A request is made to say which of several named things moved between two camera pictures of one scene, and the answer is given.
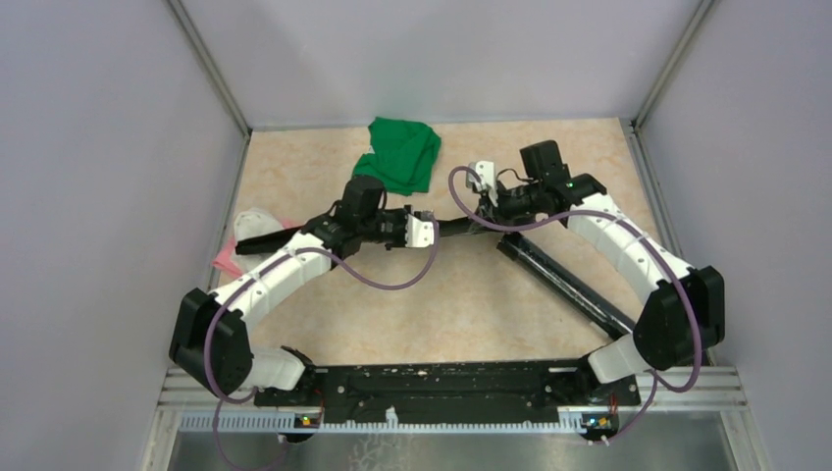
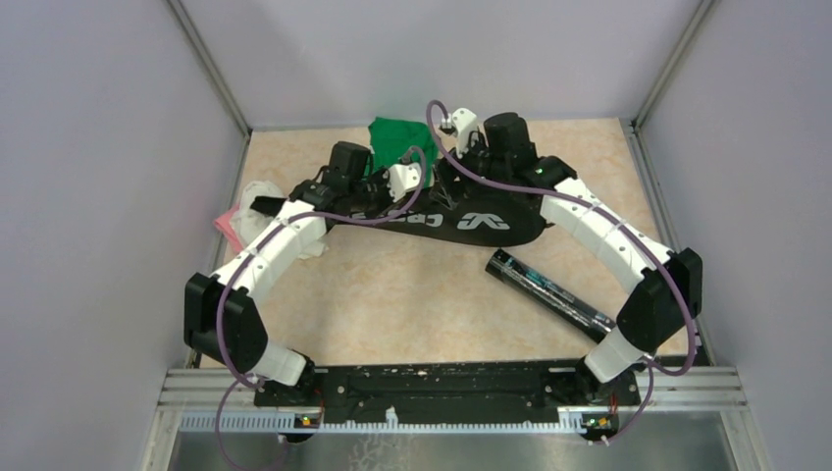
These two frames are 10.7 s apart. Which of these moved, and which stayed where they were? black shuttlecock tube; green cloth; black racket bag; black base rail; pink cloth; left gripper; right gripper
Moved: right gripper; black racket bag; black shuttlecock tube; pink cloth; left gripper
Stayed: green cloth; black base rail
